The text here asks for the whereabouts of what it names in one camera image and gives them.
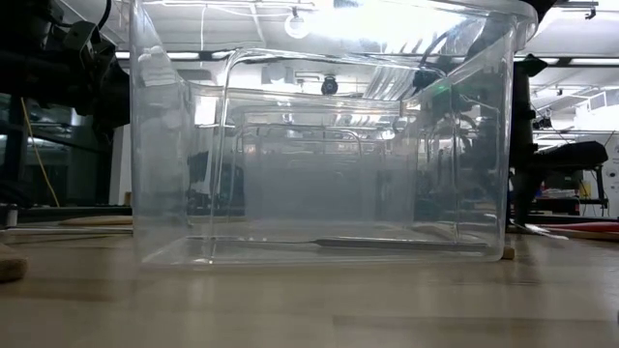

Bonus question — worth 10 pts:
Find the slotted wooden spatula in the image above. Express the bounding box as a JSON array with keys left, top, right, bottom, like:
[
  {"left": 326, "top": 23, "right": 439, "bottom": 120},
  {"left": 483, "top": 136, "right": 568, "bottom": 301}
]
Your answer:
[{"left": 58, "top": 215, "right": 134, "bottom": 227}]

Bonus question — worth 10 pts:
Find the stainless steel table knife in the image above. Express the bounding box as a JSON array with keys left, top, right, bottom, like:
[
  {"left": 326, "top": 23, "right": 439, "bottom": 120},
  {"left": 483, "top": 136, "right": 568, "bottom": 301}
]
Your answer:
[
  {"left": 511, "top": 218, "right": 572, "bottom": 242},
  {"left": 187, "top": 234, "right": 491, "bottom": 254},
  {"left": 0, "top": 225, "right": 134, "bottom": 237}
]

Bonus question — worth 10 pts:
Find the clear plastic storage bin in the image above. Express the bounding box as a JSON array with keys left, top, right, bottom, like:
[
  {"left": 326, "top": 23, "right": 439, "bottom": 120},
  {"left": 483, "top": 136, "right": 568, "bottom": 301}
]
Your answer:
[
  {"left": 230, "top": 107, "right": 421, "bottom": 229},
  {"left": 260, "top": 127, "right": 365, "bottom": 221},
  {"left": 128, "top": 0, "right": 540, "bottom": 268}
]

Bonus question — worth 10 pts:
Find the white table post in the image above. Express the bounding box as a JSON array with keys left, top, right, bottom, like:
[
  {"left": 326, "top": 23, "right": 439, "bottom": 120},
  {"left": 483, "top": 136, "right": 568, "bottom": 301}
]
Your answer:
[{"left": 0, "top": 202, "right": 20, "bottom": 229}]

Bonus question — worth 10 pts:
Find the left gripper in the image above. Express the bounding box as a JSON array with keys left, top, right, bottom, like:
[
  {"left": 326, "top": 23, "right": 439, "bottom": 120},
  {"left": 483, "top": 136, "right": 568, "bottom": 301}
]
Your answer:
[{"left": 46, "top": 18, "right": 133, "bottom": 131}]

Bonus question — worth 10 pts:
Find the black dome camera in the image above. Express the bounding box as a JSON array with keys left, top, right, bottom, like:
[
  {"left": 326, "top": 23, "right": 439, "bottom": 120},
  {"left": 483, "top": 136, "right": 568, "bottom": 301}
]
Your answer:
[{"left": 320, "top": 74, "right": 339, "bottom": 97}]

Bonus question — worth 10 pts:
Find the red silicone spatula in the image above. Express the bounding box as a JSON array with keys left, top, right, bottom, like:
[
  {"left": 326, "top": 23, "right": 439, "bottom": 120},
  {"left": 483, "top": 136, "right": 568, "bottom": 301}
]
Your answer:
[{"left": 541, "top": 220, "right": 619, "bottom": 233}]

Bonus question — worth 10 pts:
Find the cluttered lab bench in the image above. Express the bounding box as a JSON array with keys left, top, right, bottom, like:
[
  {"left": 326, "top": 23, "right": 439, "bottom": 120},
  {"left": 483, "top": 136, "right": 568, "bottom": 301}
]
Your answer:
[{"left": 540, "top": 186, "right": 599, "bottom": 215}]

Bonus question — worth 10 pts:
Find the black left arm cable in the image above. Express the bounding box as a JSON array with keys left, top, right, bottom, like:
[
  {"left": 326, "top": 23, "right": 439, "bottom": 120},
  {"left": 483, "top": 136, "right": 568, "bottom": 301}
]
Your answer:
[{"left": 98, "top": 0, "right": 114, "bottom": 31}]

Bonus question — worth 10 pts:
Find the yellow hanging cable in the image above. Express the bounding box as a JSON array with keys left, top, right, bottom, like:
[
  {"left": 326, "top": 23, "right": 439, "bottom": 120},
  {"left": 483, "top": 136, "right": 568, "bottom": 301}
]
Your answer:
[{"left": 19, "top": 95, "right": 61, "bottom": 210}]

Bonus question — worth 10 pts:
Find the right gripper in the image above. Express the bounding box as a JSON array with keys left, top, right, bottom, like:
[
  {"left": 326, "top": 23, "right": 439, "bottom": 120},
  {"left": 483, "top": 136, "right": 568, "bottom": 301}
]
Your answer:
[{"left": 506, "top": 52, "right": 551, "bottom": 229}]

